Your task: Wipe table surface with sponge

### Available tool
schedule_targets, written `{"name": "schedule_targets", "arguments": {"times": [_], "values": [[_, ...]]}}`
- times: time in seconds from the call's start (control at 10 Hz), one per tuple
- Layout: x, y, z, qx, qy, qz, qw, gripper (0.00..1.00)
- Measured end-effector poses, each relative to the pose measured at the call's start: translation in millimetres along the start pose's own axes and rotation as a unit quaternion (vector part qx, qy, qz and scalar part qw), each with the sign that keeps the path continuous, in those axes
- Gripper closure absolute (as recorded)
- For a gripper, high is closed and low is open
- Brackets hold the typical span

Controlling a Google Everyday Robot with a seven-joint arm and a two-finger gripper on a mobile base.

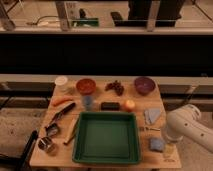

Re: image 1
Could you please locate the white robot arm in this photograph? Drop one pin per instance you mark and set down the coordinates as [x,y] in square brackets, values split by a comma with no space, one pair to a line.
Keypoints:
[184,122]

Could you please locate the blue sponge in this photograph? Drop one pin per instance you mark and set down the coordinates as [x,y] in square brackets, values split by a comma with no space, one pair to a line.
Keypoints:
[156,144]

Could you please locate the dark grape bunch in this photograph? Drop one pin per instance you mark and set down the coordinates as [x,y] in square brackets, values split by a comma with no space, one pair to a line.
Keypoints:
[116,86]

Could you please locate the red bowl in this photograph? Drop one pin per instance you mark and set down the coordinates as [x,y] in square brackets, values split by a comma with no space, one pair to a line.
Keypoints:
[86,86]

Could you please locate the clear blue plastic cup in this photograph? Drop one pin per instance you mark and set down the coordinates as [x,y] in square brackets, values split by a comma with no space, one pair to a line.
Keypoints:
[88,102]

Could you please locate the red yellow apple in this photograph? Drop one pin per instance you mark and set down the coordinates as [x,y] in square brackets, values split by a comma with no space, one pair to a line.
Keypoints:
[129,105]

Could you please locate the purple bowl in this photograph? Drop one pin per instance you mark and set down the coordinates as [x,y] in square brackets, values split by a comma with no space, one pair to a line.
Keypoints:
[144,85]

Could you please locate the white lidded jar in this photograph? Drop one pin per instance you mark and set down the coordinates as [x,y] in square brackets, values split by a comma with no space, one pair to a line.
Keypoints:
[61,83]

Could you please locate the wooden spatula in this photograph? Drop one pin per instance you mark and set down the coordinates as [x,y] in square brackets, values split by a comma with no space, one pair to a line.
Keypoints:
[71,131]

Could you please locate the orange carrot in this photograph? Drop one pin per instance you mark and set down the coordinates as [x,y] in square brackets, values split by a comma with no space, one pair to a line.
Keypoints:
[61,100]

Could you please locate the green plastic tray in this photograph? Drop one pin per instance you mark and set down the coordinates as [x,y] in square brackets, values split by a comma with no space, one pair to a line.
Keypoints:
[107,138]

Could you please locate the light blue cloth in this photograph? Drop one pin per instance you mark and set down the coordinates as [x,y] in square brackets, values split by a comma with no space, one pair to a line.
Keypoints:
[152,115]

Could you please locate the small metal fork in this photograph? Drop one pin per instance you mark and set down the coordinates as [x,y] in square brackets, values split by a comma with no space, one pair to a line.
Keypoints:
[148,129]

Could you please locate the small metal cup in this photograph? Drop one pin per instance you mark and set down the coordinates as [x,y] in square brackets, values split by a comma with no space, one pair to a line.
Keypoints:
[52,130]

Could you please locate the black handled knife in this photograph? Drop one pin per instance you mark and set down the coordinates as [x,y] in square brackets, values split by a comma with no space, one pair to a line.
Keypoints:
[59,114]

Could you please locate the black bar handle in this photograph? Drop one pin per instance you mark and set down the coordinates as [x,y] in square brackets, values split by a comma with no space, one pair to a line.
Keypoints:
[33,137]

